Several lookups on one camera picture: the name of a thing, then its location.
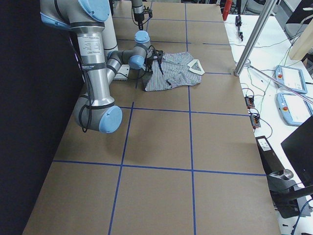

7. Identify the black monitor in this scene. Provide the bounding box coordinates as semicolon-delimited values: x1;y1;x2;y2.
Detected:
281;117;313;186

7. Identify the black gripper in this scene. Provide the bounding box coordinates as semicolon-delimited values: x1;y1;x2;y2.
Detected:
145;49;163;73

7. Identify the aluminium frame post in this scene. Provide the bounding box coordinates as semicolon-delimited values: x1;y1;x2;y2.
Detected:
234;0;277;76

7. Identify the red cylinder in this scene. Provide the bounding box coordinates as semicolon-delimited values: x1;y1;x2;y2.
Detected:
222;0;233;21

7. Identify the black box with label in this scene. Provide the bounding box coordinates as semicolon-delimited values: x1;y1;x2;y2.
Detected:
256;136;285;175

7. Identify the black tripod pole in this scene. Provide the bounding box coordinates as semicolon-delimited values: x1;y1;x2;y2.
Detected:
235;0;244;41

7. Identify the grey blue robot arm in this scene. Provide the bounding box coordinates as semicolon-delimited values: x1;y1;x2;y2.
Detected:
40;0;163;133
131;0;153;30

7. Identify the blue teach pendant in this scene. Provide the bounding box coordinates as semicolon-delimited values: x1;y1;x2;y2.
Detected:
275;65;308;94
276;93;313;126

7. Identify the upper orange black connector box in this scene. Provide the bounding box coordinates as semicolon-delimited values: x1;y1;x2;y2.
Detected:
245;96;255;109

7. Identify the grey camera mount clamp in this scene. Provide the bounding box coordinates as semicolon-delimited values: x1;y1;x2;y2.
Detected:
267;169;313;219

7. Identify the upper blue teach pendant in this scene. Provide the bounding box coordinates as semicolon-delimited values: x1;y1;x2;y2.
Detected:
275;65;308;94

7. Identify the lower blue teach pendant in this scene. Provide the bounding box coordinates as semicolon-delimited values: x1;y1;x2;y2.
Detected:
276;93;313;126

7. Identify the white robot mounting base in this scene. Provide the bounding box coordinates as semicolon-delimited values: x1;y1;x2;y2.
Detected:
114;65;130;81

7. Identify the navy white striped polo shirt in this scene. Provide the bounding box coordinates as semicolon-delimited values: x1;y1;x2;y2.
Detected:
142;52;204;92

